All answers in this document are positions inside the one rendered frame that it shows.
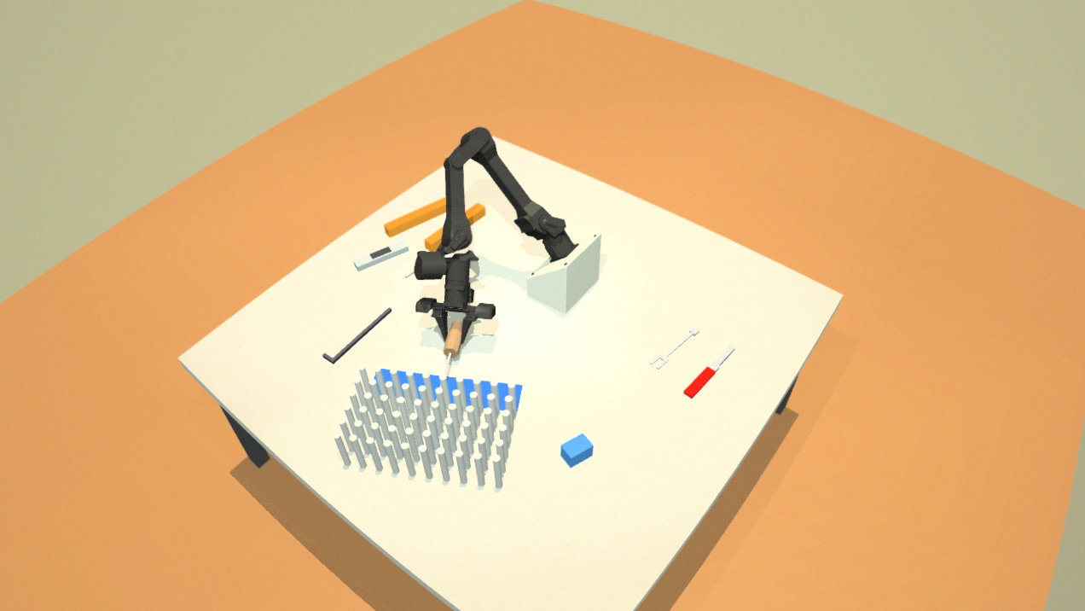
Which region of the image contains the blue tape strip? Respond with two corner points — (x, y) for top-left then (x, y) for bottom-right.
(374, 369), (523, 411)

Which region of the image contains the white forked tool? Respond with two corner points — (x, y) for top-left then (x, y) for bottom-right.
(650, 326), (699, 370)

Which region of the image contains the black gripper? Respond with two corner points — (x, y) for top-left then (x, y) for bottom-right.
(414, 278), (496, 345)

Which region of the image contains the orange rectangular bar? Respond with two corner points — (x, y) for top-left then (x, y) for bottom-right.
(384, 198), (446, 238)
(424, 204), (486, 252)

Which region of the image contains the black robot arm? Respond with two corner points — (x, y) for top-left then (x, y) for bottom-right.
(414, 127), (579, 281)

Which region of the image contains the blue cube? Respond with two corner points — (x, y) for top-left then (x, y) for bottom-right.
(560, 434), (593, 468)

